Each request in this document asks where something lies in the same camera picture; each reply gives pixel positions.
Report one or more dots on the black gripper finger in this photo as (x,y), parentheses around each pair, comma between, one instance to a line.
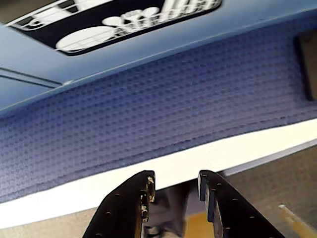
(119,210)
(227,210)

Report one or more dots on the blue textured floor mat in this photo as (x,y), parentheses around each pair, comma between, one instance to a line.
(148,119)

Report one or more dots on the dark rectangular block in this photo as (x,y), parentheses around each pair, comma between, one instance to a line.
(308,64)

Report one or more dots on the blue wooden toy kitchen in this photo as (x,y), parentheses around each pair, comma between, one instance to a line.
(173,44)

